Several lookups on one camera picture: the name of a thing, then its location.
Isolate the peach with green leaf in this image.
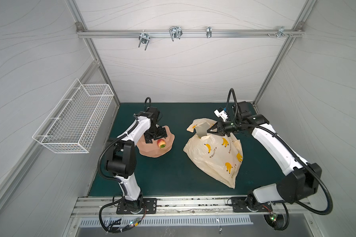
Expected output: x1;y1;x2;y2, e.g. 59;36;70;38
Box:
157;139;167;149

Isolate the cream plastic banana bag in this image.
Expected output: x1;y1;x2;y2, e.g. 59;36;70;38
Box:
183;118;244;189

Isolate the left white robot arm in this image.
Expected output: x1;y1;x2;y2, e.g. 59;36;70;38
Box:
97;107;168;201

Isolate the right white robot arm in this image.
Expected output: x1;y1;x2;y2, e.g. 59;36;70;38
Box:
208;102;333;215

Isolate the pink wavy plate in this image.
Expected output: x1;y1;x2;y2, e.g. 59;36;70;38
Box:
136;125;175;158

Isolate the metal clamp hook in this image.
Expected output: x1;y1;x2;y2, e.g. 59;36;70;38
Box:
169;26;183;41
138;33;150;50
206;26;212;39
267;26;294;38

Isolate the white vent strip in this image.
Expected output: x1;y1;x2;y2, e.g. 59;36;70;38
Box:
79;215;254;228

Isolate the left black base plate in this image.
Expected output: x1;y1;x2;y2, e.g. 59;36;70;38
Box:
116;198;157;215

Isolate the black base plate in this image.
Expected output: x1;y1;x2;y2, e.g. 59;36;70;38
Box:
226;195;272;213
116;198;157;215

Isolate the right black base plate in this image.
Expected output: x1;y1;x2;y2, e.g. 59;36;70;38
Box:
226;195;272;213

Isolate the white wire basket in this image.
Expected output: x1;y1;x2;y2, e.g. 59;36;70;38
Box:
32;79;114;154

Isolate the left black cable bundle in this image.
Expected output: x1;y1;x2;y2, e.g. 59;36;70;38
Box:
98;197;147;234

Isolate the black cable bundle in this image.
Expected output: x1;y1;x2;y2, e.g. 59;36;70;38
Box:
262;202;290;231
98;197;147;234

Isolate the right black cable bundle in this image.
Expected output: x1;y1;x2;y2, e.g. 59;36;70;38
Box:
262;202;290;231

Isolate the aluminium top rail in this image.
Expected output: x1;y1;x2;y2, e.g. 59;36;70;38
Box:
77;29;305;39

